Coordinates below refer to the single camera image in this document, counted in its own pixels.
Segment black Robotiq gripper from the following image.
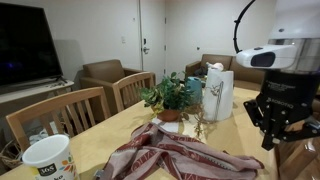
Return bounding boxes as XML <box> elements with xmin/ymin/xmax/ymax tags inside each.
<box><xmin>243</xmin><ymin>69</ymin><xmax>320</xmax><ymax>152</ymax></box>

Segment red patterned kitchen cloth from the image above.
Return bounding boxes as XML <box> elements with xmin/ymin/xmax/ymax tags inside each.
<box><xmin>96</xmin><ymin>121</ymin><xmax>265</xmax><ymax>180</ymax></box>

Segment light wooden slat chair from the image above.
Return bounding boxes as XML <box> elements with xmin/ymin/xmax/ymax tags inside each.
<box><xmin>5</xmin><ymin>86</ymin><xmax>112</xmax><ymax>153</ymax></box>
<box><xmin>112</xmin><ymin>71</ymin><xmax>157</xmax><ymax>114</ymax></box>
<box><xmin>275</xmin><ymin>133</ymin><xmax>320</xmax><ymax>180</ymax></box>

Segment white pink crumpled item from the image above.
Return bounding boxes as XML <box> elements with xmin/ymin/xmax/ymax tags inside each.
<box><xmin>205</xmin><ymin>61</ymin><xmax>225</xmax><ymax>72</ymax></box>

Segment teal plastic watering can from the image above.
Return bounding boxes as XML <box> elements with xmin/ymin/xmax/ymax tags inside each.
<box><xmin>185</xmin><ymin>76</ymin><xmax>203</xmax><ymax>105</ymax></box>

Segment brown sofa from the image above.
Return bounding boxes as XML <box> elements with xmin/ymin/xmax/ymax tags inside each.
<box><xmin>184</xmin><ymin>53</ymin><xmax>268</xmax><ymax>92</ymax></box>

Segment dark bag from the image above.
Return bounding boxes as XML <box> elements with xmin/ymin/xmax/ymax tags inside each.
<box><xmin>194</xmin><ymin>66</ymin><xmax>208</xmax><ymax>78</ymax></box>

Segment white paper sheet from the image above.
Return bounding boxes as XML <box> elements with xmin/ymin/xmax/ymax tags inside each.
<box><xmin>151</xmin><ymin>118</ymin><xmax>183</xmax><ymax>134</ymax></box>

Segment green potted plant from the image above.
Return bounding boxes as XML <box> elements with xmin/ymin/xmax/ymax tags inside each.
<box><xmin>139</xmin><ymin>71</ymin><xmax>214</xmax><ymax>138</ymax></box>

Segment white room door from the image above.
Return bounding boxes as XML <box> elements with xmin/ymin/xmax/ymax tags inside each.
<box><xmin>139</xmin><ymin>0</ymin><xmax>167</xmax><ymax>83</ymax></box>

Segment brown upholstered armchair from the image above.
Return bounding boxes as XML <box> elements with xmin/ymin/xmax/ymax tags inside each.
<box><xmin>79</xmin><ymin>59</ymin><xmax>145</xmax><ymax>118</ymax></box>

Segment white printed paper cup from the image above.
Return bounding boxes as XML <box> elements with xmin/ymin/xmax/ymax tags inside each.
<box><xmin>21</xmin><ymin>133</ymin><xmax>80</xmax><ymax>180</ymax></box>

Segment white television stand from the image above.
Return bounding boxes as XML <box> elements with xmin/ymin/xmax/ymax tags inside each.
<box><xmin>0</xmin><ymin>79</ymin><xmax>75</xmax><ymax>105</ymax></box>

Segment black flat screen television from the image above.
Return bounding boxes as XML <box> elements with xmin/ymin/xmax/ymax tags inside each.
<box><xmin>0</xmin><ymin>2</ymin><xmax>64</xmax><ymax>88</ymax></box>

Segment wicker basket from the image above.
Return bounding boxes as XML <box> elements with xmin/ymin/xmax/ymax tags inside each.
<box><xmin>0</xmin><ymin>139</ymin><xmax>24</xmax><ymax>170</ymax></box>

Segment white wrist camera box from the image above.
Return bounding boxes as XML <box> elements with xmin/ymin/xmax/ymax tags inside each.
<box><xmin>235</xmin><ymin>44</ymin><xmax>298</xmax><ymax>71</ymax></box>

